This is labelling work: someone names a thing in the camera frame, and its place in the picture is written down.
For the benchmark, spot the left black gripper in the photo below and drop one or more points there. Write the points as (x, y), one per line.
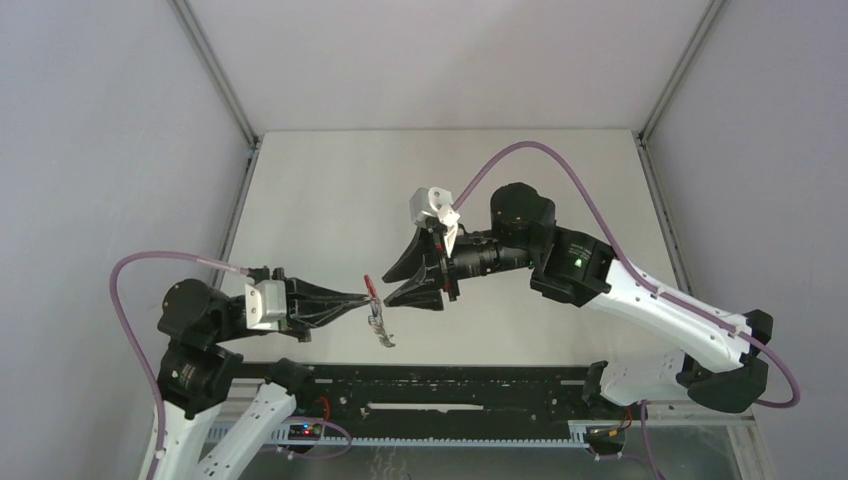
(302, 310)

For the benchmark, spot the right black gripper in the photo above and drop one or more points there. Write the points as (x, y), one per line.
(439, 271)

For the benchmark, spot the red tag keyring with chain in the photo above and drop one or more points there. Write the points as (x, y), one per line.
(375, 319)

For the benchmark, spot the blue tagged key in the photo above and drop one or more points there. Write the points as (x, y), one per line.
(376, 308)

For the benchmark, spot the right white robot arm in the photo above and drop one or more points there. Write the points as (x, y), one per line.
(714, 364)

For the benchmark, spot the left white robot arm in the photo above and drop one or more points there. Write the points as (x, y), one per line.
(196, 372)

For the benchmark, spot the small circuit board with leds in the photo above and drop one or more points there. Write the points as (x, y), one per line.
(305, 432)

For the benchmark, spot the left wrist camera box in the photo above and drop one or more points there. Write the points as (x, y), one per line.
(266, 306)

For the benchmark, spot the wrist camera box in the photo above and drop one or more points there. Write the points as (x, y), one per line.
(266, 306)
(436, 203)

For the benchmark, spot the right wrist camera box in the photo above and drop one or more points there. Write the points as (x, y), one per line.
(436, 203)

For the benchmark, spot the white cable duct strip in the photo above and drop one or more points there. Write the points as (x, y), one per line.
(283, 437)

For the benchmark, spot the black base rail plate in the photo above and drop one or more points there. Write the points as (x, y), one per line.
(495, 402)

